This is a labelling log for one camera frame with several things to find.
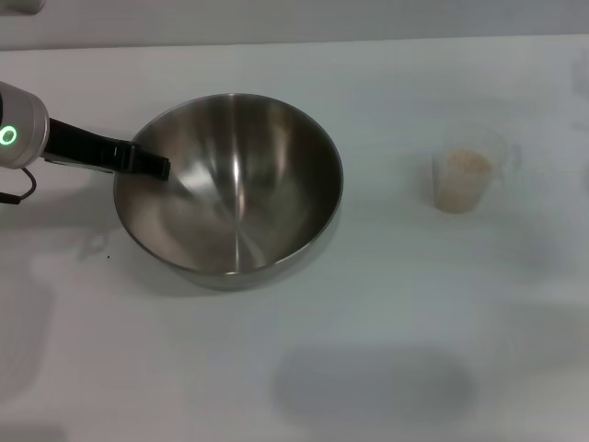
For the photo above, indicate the stainless steel mixing bowl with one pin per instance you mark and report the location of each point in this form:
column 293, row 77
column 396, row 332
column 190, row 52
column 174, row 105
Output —
column 257, row 184

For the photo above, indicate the white rice grains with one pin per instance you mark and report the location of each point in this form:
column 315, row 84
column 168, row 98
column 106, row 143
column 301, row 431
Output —
column 462, row 177

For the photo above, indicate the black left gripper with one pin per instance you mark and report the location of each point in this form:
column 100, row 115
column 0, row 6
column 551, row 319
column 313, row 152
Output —
column 83, row 147

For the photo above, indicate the clear plastic measuring cup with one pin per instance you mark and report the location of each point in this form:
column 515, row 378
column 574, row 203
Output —
column 499, row 152

